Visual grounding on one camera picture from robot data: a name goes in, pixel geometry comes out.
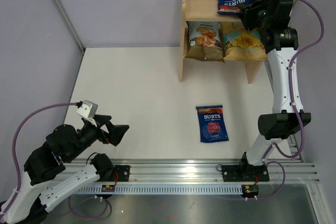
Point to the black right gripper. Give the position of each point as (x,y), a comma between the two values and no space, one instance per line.
(251,8)

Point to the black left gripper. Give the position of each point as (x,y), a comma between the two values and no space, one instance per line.
(116,132)

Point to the large kettle cooked chips bag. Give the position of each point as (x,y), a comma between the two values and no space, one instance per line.
(240,44)

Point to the olive light-blue chips bag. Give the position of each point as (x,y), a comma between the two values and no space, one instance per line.
(204,42)

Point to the blue spicy sweet chilli bag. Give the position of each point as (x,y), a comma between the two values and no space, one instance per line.
(212,127)

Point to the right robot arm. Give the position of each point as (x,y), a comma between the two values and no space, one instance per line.
(271,18)

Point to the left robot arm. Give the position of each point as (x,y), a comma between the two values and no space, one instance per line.
(34,200)

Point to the wooden two-tier shelf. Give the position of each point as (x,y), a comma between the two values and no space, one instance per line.
(198,10)

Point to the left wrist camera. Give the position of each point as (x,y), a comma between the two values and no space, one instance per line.
(87,110)

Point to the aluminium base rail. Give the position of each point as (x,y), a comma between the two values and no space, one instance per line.
(183,177)

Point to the aluminium corner frame post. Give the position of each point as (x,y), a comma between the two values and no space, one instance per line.
(69,25)

